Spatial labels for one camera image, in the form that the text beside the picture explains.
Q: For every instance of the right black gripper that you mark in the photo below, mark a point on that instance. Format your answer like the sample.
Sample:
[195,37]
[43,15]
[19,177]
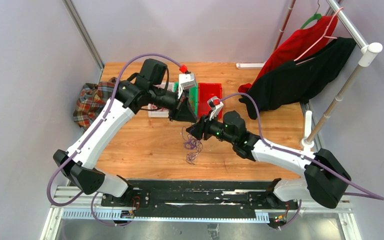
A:
[201,128]

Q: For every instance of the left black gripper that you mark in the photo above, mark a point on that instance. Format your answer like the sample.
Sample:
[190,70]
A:
[183,112]

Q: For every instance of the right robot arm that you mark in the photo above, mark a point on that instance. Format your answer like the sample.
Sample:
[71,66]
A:
[322,178]

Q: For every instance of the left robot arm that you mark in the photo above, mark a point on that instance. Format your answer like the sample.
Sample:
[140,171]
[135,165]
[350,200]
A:
[78,162]

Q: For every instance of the green plastic bin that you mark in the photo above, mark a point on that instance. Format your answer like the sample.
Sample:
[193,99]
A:
[193,96]

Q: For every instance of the white plastic bin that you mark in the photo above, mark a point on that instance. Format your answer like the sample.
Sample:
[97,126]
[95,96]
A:
[154,111]

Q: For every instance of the red plastic bin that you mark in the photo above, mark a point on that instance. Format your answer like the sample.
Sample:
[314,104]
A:
[205,92]

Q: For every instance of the white plastic strip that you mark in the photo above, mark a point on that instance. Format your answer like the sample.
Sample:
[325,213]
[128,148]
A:
[242,66]

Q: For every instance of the plaid flannel shirt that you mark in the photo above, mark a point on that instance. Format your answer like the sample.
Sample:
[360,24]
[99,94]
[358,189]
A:
[91,101]

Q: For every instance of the black shirt on hanger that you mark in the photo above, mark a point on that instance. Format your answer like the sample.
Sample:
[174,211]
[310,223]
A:
[298,81]

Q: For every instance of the red shirt on hanger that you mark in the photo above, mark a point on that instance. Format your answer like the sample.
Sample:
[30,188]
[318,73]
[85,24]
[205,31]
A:
[292,48]

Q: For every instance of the pink hanger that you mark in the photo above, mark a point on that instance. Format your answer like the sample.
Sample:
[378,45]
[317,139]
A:
[322,36]

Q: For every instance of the green hanger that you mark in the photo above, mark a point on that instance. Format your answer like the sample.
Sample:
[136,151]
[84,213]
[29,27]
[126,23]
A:
[315,17]

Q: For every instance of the metal clothes rack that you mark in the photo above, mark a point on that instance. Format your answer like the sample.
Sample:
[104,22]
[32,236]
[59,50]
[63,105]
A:
[352,124]

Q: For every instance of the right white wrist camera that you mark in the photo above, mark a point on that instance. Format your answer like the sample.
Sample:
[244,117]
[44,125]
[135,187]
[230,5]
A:
[216,105]

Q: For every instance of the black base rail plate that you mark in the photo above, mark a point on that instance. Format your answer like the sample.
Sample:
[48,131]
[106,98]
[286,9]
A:
[199,199]

